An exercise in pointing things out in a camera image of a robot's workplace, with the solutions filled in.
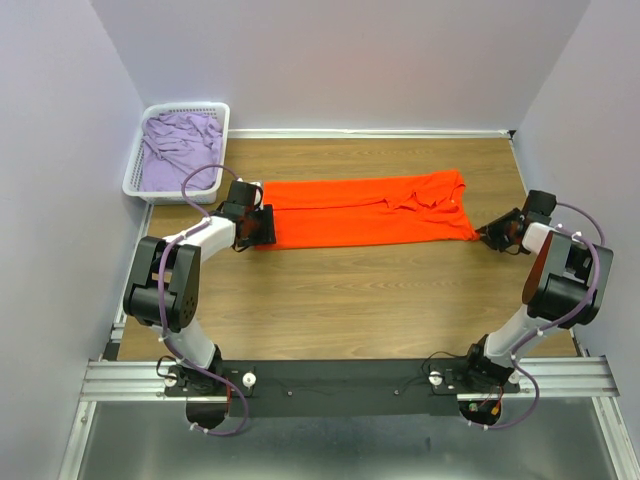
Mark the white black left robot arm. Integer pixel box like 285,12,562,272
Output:
123,180,276,395

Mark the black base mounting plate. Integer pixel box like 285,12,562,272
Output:
159,358,520,418

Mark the purple t-shirt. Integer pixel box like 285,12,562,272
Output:
139,112,223,192

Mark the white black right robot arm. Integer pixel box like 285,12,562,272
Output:
459,190,614,392

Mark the white perforated plastic basket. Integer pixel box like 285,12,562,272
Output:
122,101,230,205

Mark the orange t-shirt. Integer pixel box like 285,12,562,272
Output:
259,170,479,251

